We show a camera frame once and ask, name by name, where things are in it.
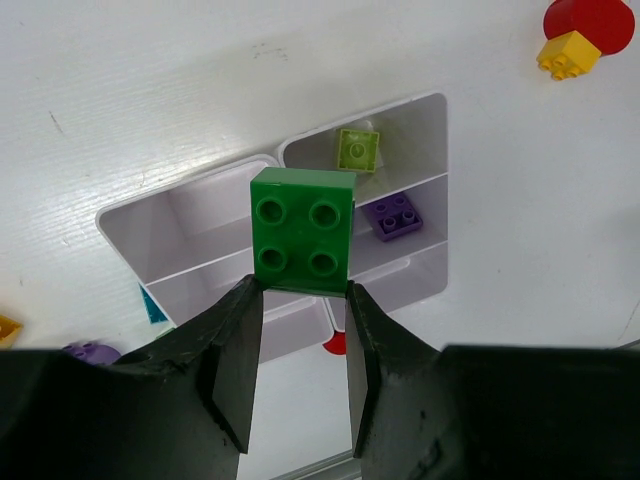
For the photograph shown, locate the teal lego brick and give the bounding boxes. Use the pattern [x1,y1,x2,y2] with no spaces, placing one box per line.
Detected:
[139,285,168,325]

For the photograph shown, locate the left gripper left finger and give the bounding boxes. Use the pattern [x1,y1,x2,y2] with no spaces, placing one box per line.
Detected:
[1,275,263,479]

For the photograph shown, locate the purple sloped lego brick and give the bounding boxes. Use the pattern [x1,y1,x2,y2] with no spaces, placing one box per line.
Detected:
[362,192,423,242]

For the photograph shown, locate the white divided container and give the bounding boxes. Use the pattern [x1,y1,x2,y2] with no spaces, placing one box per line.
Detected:
[95,153,335,366]
[278,93,449,314]

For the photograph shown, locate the red arched lego brick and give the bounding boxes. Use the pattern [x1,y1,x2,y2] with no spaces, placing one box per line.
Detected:
[322,331,346,356]

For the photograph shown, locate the yellow small lego brick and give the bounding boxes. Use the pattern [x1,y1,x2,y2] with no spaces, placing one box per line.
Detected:
[536,30,602,81]

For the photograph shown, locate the right white divided container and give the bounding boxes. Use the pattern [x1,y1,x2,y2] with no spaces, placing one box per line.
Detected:
[278,93,449,314]

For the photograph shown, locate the purple arched lego with print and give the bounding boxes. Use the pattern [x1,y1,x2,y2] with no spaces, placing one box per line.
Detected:
[62,342,121,366]

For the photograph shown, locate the red round lego brick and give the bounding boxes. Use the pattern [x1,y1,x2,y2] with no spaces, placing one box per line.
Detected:
[543,0,636,56]

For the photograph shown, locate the lime square lego brick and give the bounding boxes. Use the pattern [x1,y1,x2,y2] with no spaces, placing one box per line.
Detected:
[337,129,380,173]

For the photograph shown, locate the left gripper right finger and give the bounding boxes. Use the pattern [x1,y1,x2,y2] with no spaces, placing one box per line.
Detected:
[346,282,639,479]

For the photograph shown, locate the left white divided container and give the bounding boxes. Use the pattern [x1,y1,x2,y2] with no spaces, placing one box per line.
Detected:
[95,153,335,366]

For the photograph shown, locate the small green lego brick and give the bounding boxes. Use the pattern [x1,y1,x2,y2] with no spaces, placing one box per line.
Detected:
[156,327,176,339]

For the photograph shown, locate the yellow and lime lego stack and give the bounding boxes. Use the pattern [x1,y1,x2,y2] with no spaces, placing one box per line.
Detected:
[0,315,23,350]

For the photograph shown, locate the green square lego brick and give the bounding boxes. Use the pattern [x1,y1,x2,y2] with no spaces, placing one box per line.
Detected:
[250,167,356,297]

